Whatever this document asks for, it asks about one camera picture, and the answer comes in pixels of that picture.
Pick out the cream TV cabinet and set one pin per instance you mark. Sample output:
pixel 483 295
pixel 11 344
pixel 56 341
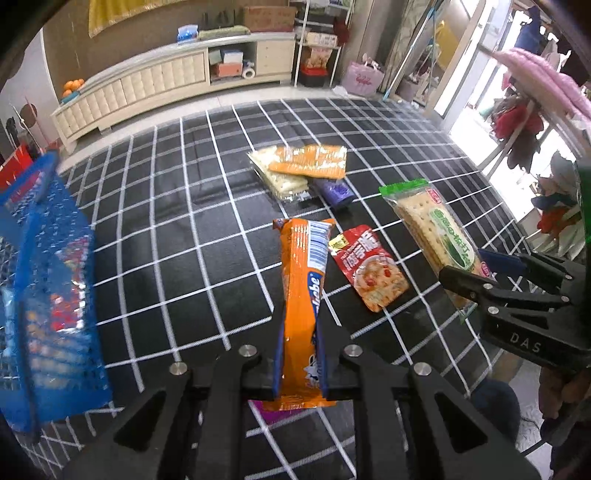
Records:
pixel 170 74

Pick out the orange snack packet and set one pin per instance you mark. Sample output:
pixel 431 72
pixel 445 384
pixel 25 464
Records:
pixel 315 161

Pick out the magenta snack packet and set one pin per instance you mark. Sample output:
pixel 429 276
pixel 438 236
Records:
pixel 272 416

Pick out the pink quilt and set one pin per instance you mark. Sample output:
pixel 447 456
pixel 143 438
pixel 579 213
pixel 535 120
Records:
pixel 553 90

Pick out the plate of oranges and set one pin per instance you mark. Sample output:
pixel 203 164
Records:
pixel 72 86

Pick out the white metal shelf rack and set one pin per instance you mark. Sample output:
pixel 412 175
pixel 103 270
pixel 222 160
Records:
pixel 321 30

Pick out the blue mop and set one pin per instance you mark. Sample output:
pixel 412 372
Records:
pixel 415 19

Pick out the red chip bag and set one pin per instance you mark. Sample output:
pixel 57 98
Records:
pixel 368 266

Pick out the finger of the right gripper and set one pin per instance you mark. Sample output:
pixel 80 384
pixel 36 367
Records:
pixel 545 271
pixel 485 288

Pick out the purple snack packet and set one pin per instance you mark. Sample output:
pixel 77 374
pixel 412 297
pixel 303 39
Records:
pixel 335 192

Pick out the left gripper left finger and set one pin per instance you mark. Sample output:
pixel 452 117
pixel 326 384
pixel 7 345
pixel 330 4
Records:
pixel 265 375

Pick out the blue plastic basket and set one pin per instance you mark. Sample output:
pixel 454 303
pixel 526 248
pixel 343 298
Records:
pixel 51 361

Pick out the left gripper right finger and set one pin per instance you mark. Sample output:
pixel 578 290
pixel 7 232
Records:
pixel 337 378

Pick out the blue tissue box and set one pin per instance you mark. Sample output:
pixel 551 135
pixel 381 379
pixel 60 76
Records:
pixel 187 33

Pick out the clear cracker pack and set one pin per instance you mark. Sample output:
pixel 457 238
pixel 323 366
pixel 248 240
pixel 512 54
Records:
pixel 285 187

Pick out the red paper bag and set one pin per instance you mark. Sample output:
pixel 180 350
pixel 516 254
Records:
pixel 14 166

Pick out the green cracker pack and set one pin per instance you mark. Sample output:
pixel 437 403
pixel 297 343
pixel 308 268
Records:
pixel 434 226

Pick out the green folded cloth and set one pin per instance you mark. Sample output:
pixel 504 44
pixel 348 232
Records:
pixel 223 32

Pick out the orange biscuit roll pack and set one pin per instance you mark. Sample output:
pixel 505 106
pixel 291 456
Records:
pixel 304 251

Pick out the brown cardboard box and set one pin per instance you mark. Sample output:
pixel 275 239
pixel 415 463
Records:
pixel 269 18

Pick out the pink tote bag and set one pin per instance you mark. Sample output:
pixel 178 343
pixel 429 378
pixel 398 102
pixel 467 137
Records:
pixel 363 78

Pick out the black white grid tablecloth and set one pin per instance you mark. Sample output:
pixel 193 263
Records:
pixel 187 263

